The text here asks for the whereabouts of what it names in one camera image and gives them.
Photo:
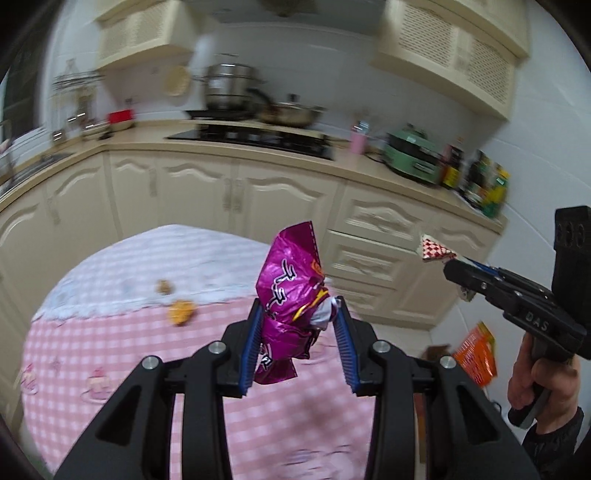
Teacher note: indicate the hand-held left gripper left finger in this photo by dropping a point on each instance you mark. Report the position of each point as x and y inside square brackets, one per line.
[249, 350]

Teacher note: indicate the stacked steel steamer pot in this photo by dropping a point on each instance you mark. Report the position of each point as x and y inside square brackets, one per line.
[228, 87]

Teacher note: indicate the red white snack wrapper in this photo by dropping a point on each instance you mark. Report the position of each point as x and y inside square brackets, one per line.
[434, 249]

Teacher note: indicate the red box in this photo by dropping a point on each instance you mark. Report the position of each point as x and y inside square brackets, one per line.
[121, 119]

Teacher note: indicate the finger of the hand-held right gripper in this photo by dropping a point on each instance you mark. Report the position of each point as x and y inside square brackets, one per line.
[517, 281]
[471, 279]

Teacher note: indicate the black gas hob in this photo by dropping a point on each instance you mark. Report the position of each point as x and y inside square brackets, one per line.
[258, 138]

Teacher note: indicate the grey range hood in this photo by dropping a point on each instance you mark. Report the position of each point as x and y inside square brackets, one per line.
[286, 11]

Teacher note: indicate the orange peel piece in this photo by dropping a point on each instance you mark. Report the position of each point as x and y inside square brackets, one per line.
[181, 312]

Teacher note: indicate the cream kitchen base cabinet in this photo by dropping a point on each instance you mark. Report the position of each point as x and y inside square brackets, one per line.
[369, 173]

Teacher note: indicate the orange printed package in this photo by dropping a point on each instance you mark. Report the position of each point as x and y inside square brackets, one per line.
[478, 355]

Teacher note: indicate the large cream cabinet drawer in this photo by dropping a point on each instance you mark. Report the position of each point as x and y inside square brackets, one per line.
[369, 217]

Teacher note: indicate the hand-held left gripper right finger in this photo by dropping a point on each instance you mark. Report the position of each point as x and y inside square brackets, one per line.
[347, 355]

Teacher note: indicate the steel kitchen sink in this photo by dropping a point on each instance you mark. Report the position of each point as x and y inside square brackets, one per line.
[32, 173]

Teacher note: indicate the small cream cabinet drawer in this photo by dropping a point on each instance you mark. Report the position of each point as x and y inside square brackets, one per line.
[378, 300]

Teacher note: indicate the bunch of kitchen utensils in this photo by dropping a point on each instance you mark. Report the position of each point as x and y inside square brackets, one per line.
[362, 127]

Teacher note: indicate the small brown food scrap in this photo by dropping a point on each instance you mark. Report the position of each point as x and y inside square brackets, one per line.
[164, 286]

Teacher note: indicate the medium cream cabinet drawer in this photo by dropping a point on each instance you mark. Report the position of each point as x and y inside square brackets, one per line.
[369, 263]

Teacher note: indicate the pink utensil holder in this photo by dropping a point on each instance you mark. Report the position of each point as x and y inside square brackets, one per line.
[358, 144]

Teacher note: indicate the green countertop appliance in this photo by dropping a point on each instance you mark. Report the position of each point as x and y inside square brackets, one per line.
[411, 154]

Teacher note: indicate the round woven trivet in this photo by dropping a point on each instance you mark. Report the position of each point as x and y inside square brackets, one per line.
[177, 80]

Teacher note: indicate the purple snack wrapper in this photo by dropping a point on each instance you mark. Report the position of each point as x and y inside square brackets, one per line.
[286, 277]

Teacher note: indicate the person's right hand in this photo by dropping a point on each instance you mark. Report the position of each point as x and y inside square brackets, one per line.
[554, 392]

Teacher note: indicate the yellow green bottle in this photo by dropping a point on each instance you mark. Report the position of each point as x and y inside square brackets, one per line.
[497, 194]

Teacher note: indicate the steel wok with lid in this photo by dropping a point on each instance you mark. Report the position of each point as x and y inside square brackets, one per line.
[288, 115]

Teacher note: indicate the cream lattice wall cabinet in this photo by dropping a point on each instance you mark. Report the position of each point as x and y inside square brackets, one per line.
[138, 34]
[452, 50]

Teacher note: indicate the dark sauce bottle yellow label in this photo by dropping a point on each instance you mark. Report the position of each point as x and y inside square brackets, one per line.
[451, 168]

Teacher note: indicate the person's right forearm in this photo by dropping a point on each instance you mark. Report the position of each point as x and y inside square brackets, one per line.
[556, 452]

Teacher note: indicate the cream cabinet door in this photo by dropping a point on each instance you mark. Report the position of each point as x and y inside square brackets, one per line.
[131, 198]
[194, 198]
[277, 203]
[78, 217]
[18, 258]
[425, 300]

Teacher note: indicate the pink checked tablecloth table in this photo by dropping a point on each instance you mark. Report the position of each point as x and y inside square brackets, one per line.
[138, 332]

